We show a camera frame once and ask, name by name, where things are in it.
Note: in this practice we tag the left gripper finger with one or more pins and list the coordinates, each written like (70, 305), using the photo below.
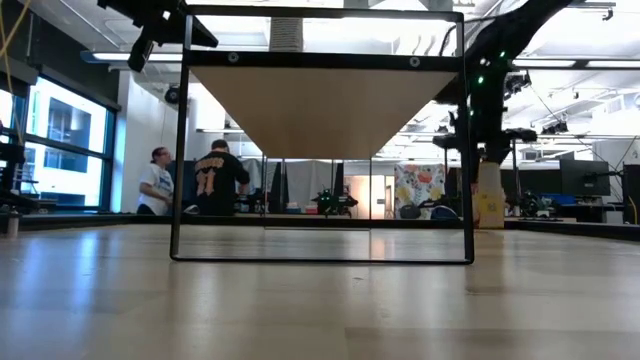
(200, 41)
(202, 30)

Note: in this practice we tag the yellow cereal box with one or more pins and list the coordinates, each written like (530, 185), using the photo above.
(491, 200)

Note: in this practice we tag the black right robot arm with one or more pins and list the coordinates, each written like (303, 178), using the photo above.
(515, 30)

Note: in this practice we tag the long ceiling light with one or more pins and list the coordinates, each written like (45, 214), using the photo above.
(115, 56)
(550, 63)

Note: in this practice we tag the black track spotlight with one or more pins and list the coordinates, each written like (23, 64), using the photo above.
(517, 82)
(555, 127)

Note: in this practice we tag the round black speaker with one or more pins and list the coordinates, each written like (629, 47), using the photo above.
(172, 95)

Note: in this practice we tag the blue box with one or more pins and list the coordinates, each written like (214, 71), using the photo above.
(557, 199)

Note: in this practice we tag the floral cloth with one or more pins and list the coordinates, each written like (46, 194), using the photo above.
(415, 185)

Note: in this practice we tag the blue bag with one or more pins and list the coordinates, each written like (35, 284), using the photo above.
(444, 214)

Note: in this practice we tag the black monitor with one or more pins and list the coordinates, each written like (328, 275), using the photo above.
(632, 190)
(585, 177)

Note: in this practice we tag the black bag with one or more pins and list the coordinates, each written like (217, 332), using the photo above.
(410, 212)

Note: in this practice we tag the large window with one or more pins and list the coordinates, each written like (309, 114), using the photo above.
(70, 125)

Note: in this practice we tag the person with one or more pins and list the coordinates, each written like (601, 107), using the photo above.
(217, 180)
(157, 185)

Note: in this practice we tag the background robot with green lights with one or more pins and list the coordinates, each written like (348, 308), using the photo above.
(330, 202)

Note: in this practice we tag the grey partition curtain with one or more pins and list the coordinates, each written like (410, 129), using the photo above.
(305, 182)

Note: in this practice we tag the black metal stand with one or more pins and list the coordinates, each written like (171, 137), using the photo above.
(10, 160)

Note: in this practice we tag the black background rig frame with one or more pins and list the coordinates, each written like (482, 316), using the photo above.
(515, 170)

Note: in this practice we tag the wooden shelf with black frame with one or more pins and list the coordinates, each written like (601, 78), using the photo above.
(320, 110)

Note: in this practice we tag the black table rail frame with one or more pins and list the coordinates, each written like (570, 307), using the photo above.
(100, 220)

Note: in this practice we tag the white cylinder post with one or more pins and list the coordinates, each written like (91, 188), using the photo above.
(12, 225)

